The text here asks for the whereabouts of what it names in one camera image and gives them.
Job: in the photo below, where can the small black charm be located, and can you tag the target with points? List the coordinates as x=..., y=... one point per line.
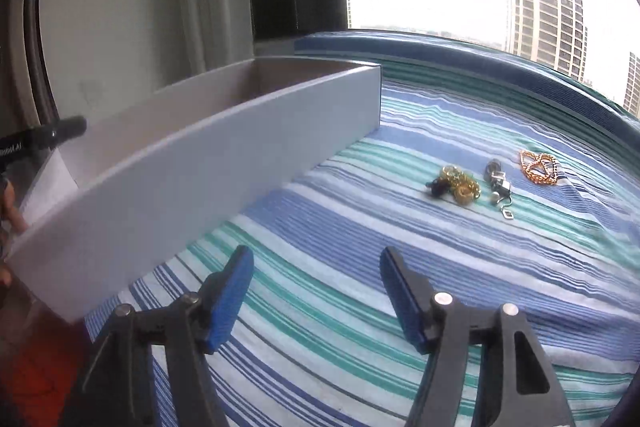
x=436, y=188

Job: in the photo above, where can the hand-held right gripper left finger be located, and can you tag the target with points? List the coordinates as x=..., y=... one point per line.
x=230, y=302

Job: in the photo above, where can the person's left hand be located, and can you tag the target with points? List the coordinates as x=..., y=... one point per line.
x=12, y=209

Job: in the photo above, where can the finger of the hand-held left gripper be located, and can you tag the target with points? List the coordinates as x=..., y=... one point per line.
x=65, y=130

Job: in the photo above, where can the blue green striped bedsheet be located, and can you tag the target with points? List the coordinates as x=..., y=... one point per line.
x=350, y=187

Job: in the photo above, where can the tall beige building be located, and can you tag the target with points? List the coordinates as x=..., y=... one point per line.
x=545, y=17

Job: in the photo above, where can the small gold rings cluster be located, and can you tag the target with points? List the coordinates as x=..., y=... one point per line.
x=462, y=194

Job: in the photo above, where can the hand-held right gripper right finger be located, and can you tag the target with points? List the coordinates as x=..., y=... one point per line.
x=400, y=302

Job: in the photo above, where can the grey cardboard box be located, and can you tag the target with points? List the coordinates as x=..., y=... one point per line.
x=200, y=167

